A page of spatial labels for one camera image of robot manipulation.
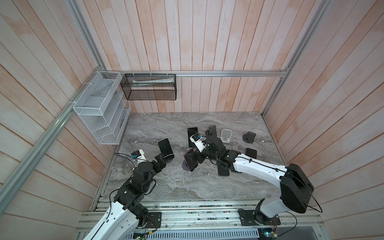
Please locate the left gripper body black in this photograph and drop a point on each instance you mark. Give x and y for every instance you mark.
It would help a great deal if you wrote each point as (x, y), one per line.
(157, 168)

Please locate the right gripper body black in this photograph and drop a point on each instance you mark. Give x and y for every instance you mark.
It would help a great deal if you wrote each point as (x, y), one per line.
(201, 156)

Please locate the purple-edged phone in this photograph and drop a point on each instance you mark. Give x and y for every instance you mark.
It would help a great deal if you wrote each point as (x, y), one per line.
(191, 161)

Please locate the black phone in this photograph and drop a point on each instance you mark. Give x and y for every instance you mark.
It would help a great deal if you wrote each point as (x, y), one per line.
(191, 132)
(166, 150)

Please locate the teal-edged phone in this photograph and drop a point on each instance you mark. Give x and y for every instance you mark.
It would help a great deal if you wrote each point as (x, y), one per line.
(223, 171)

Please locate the blue-edged phone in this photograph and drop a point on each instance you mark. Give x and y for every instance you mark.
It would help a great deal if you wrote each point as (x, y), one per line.
(252, 153)

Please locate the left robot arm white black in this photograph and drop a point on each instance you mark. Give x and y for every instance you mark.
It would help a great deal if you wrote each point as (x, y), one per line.
(126, 212)

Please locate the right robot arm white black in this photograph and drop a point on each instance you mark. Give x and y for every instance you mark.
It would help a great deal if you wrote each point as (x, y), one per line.
(295, 188)

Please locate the round grey stand centre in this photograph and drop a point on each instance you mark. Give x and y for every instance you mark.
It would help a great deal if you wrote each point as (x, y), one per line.
(211, 132)

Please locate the white stand back right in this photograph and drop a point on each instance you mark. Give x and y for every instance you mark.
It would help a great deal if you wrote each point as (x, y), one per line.
(226, 135)

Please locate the green circuit board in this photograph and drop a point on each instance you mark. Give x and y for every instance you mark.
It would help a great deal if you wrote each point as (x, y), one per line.
(267, 234)

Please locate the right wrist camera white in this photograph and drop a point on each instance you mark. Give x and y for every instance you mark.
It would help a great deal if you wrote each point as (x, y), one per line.
(196, 139)

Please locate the left camera cable black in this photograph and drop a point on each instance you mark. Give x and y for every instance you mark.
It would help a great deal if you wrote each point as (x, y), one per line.
(129, 158)

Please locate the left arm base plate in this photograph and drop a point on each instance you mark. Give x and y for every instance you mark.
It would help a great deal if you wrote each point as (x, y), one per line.
(152, 220)

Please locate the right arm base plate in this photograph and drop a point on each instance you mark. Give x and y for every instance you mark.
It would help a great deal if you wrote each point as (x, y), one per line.
(257, 218)

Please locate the white vented cable duct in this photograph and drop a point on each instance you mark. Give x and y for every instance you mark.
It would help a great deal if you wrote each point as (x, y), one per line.
(219, 234)

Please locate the white wire mesh shelf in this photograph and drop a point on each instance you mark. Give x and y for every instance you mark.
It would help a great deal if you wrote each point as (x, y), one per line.
(103, 109)

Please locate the black wire mesh basket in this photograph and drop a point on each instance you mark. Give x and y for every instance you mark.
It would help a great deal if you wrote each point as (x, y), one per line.
(149, 87)

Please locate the aluminium frame rail back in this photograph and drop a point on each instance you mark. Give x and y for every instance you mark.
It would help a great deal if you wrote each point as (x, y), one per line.
(216, 73)

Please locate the aluminium frame rail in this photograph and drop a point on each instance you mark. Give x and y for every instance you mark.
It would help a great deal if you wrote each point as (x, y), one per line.
(19, 176)
(216, 73)

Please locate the aluminium frame rail left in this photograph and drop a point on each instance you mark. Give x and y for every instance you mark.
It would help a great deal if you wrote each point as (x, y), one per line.
(19, 176)

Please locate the aluminium frame post right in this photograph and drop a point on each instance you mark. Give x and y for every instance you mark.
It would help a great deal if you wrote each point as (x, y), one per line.
(307, 36)

